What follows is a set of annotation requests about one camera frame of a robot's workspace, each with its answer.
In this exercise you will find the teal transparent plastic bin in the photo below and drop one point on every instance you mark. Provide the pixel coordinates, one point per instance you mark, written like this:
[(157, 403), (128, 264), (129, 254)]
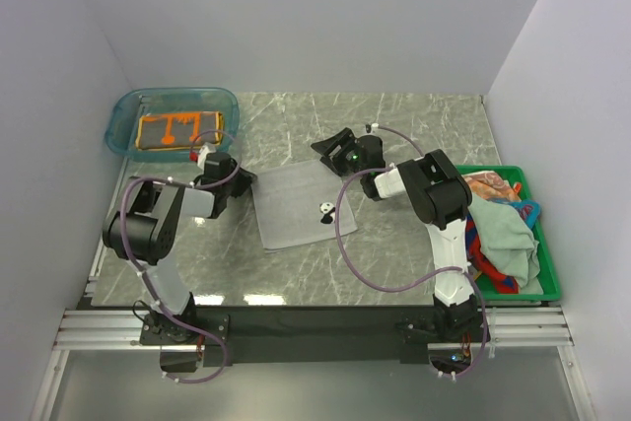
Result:
[(122, 130)]

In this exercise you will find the orange and grey towel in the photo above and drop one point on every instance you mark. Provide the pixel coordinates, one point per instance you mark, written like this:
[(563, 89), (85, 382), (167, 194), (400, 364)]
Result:
[(178, 130)]

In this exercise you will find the brown patterned towel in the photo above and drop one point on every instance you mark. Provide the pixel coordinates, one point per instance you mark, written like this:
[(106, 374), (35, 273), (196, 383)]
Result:
[(489, 185)]

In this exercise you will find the pale green towel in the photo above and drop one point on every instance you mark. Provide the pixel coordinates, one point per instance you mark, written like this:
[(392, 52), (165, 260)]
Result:
[(506, 240)]

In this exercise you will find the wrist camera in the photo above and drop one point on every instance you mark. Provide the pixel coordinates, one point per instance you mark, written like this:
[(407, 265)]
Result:
[(199, 156), (370, 127)]

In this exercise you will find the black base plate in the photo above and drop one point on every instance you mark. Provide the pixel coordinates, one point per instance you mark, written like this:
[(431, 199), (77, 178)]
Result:
[(285, 334)]

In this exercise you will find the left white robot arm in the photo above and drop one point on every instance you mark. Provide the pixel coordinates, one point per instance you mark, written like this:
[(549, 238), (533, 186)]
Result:
[(141, 230)]

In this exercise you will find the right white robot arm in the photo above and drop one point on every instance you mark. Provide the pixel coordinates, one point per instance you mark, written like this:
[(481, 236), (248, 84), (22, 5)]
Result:
[(440, 199)]

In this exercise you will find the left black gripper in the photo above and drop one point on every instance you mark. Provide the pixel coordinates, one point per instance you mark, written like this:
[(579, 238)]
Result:
[(245, 179)]

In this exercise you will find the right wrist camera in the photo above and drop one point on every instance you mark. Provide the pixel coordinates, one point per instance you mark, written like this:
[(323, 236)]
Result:
[(370, 127)]

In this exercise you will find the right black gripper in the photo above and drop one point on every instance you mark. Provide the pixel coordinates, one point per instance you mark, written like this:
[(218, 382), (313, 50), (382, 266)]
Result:
[(327, 148)]

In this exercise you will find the green plastic tray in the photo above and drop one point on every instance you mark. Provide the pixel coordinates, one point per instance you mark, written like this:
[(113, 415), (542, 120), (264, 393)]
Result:
[(531, 212)]

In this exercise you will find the red and blue cloth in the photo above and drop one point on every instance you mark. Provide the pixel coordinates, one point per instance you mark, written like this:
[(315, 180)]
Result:
[(503, 284)]

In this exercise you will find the aluminium rail frame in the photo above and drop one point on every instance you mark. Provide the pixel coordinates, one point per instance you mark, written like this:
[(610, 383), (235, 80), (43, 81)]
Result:
[(519, 327)]

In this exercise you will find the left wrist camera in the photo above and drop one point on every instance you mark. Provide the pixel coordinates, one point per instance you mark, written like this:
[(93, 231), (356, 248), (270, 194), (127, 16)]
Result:
[(199, 156)]

